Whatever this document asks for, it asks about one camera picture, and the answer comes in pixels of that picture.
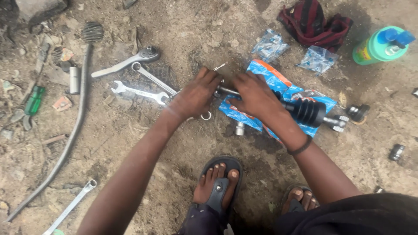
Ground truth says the person's left hand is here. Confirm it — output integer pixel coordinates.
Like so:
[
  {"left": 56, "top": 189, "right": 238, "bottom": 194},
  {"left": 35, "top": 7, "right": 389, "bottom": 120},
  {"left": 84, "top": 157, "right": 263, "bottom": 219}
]
[{"left": 167, "top": 67, "right": 224, "bottom": 123}]

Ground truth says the person's right hand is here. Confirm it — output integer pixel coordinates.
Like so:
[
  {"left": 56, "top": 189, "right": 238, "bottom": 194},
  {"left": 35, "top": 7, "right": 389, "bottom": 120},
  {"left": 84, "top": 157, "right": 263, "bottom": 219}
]
[{"left": 226, "top": 72, "right": 288, "bottom": 125}]

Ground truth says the metal shaft with black boot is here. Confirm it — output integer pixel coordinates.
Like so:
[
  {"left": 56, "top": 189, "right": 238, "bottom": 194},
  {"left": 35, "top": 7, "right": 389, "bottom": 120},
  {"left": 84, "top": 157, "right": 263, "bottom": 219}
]
[{"left": 214, "top": 86, "right": 349, "bottom": 132}]

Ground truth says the silver combination wrench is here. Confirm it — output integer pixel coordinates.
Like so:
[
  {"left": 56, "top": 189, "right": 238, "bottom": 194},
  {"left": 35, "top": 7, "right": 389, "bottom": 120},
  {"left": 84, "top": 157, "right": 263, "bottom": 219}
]
[{"left": 131, "top": 62, "right": 182, "bottom": 98}]

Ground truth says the blue plastic packaging bag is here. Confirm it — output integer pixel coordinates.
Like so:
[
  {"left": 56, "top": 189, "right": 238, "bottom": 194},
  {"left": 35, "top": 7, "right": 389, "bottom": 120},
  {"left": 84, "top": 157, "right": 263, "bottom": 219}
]
[{"left": 218, "top": 59, "right": 337, "bottom": 143}]

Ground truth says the clear plastic bag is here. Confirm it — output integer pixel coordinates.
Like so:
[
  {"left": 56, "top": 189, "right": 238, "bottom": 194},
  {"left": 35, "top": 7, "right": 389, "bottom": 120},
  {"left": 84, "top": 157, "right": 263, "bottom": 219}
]
[
  {"left": 251, "top": 28, "right": 290, "bottom": 63},
  {"left": 296, "top": 45, "right": 339, "bottom": 75}
]

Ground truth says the silver open-end wrench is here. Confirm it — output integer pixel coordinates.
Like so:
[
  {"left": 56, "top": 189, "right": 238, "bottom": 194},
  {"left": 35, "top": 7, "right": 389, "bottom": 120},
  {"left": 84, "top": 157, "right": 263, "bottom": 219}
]
[{"left": 110, "top": 81, "right": 170, "bottom": 105}]

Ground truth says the silver ratchet wrench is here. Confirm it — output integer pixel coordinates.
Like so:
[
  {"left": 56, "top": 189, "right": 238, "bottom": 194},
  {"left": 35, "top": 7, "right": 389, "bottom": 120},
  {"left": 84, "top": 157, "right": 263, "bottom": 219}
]
[{"left": 91, "top": 45, "right": 160, "bottom": 79}]

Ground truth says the red and black cloth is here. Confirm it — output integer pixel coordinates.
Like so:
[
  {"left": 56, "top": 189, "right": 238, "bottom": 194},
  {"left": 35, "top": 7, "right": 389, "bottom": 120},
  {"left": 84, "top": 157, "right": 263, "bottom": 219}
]
[{"left": 277, "top": 0, "right": 354, "bottom": 53}]

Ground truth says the black wristband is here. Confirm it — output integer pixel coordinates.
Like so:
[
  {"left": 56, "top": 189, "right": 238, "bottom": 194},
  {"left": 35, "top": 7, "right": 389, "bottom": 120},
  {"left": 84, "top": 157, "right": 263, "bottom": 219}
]
[{"left": 286, "top": 134, "right": 313, "bottom": 156}]

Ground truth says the black sandal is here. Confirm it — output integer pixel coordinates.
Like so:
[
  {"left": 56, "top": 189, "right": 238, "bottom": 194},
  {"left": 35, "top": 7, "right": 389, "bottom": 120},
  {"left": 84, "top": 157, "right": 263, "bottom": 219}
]
[
  {"left": 192, "top": 155, "right": 244, "bottom": 230},
  {"left": 281, "top": 185, "right": 320, "bottom": 215}
]

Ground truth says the long grey bar with pedal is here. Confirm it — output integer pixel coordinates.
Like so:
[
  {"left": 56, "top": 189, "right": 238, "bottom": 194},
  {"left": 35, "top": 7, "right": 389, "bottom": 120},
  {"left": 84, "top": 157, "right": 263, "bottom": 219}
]
[{"left": 5, "top": 22, "right": 105, "bottom": 223}]

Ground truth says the tall silver socket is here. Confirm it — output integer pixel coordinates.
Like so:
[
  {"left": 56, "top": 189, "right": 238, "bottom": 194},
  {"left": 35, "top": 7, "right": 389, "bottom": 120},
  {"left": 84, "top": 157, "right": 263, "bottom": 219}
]
[{"left": 69, "top": 67, "right": 81, "bottom": 95}]

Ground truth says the orange paper scrap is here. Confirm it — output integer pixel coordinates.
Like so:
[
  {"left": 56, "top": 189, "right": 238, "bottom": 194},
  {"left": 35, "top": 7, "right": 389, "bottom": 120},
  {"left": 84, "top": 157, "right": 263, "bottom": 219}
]
[{"left": 52, "top": 96, "right": 72, "bottom": 112}]

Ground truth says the black ball joint part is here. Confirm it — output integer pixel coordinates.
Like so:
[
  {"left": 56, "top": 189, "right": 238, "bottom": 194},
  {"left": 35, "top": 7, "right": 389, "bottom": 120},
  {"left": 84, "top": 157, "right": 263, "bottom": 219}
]
[{"left": 346, "top": 104, "right": 371, "bottom": 124}]

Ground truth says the green bottle with blue cap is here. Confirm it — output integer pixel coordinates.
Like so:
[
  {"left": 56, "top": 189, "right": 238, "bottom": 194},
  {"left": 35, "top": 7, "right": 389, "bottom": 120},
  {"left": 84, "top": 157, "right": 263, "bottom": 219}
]
[{"left": 352, "top": 26, "right": 416, "bottom": 66}]

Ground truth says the green screwdriver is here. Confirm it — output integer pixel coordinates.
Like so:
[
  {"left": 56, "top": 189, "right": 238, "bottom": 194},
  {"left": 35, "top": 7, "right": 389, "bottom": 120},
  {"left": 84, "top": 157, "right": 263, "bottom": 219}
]
[{"left": 24, "top": 86, "right": 46, "bottom": 116}]

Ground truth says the grey rock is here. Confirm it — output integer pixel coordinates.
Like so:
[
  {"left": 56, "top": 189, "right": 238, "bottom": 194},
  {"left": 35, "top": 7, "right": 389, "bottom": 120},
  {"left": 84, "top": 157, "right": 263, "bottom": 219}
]
[{"left": 14, "top": 0, "right": 69, "bottom": 25}]

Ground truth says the person's dark clothing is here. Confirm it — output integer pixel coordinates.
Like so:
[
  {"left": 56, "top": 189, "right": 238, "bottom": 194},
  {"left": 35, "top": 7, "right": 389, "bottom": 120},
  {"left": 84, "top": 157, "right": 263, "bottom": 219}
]
[{"left": 274, "top": 192, "right": 418, "bottom": 235}]

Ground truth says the small dark metal sleeve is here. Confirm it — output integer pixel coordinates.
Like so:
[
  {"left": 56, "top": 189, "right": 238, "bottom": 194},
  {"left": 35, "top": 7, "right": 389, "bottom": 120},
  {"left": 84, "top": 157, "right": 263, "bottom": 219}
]
[{"left": 388, "top": 144, "right": 406, "bottom": 161}]

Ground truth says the long silver ring wrench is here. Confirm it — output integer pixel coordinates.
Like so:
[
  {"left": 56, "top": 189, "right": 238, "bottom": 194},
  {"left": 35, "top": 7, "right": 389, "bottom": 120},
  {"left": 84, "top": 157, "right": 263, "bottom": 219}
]
[{"left": 42, "top": 179, "right": 98, "bottom": 235}]

